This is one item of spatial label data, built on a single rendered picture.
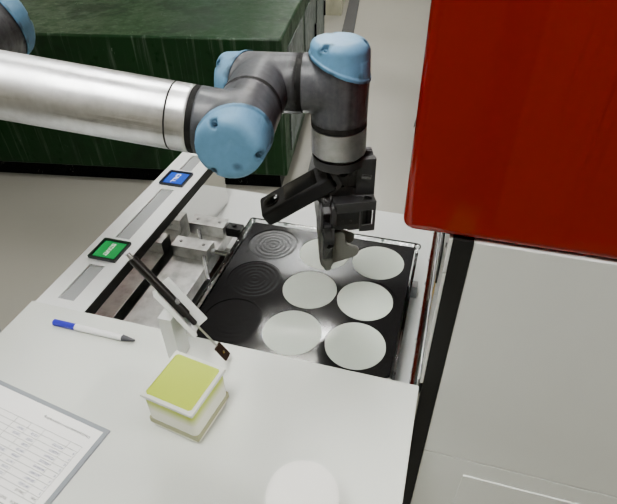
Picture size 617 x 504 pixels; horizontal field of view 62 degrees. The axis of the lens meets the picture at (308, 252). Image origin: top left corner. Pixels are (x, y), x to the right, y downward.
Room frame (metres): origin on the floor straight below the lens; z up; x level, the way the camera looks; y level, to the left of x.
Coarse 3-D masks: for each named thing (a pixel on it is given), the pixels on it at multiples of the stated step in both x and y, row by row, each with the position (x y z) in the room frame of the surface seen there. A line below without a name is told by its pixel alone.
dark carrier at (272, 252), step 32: (256, 224) 0.89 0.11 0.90; (256, 256) 0.78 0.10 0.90; (288, 256) 0.78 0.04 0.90; (224, 288) 0.69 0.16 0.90; (256, 288) 0.69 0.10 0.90; (224, 320) 0.61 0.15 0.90; (256, 320) 0.61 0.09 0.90; (320, 320) 0.60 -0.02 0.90; (352, 320) 0.60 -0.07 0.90; (384, 320) 0.60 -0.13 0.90; (320, 352) 0.53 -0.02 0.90
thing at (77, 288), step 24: (168, 168) 1.03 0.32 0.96; (192, 168) 1.03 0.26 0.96; (144, 192) 0.93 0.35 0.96; (168, 192) 0.93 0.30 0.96; (120, 216) 0.84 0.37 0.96; (144, 216) 0.84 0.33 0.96; (96, 240) 0.76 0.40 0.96; (144, 240) 0.76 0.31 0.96; (72, 264) 0.69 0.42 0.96; (96, 264) 0.69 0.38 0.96; (120, 264) 0.69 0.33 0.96; (48, 288) 0.63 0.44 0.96; (72, 288) 0.63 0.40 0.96; (96, 288) 0.63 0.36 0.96
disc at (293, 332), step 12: (288, 312) 0.62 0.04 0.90; (300, 312) 0.62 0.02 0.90; (276, 324) 0.60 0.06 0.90; (288, 324) 0.60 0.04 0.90; (300, 324) 0.60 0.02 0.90; (312, 324) 0.59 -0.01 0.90; (264, 336) 0.57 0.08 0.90; (276, 336) 0.57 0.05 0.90; (288, 336) 0.57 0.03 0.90; (300, 336) 0.57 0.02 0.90; (312, 336) 0.57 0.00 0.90; (276, 348) 0.54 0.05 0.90; (288, 348) 0.54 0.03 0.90; (300, 348) 0.54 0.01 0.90; (312, 348) 0.54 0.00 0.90
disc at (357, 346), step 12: (348, 324) 0.59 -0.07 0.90; (360, 324) 0.59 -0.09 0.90; (336, 336) 0.57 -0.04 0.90; (348, 336) 0.57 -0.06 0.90; (360, 336) 0.57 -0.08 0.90; (372, 336) 0.57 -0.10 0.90; (336, 348) 0.54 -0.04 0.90; (348, 348) 0.54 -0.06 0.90; (360, 348) 0.54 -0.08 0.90; (372, 348) 0.54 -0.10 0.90; (384, 348) 0.54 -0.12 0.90; (336, 360) 0.52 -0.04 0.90; (348, 360) 0.52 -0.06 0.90; (360, 360) 0.52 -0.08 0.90; (372, 360) 0.52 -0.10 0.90
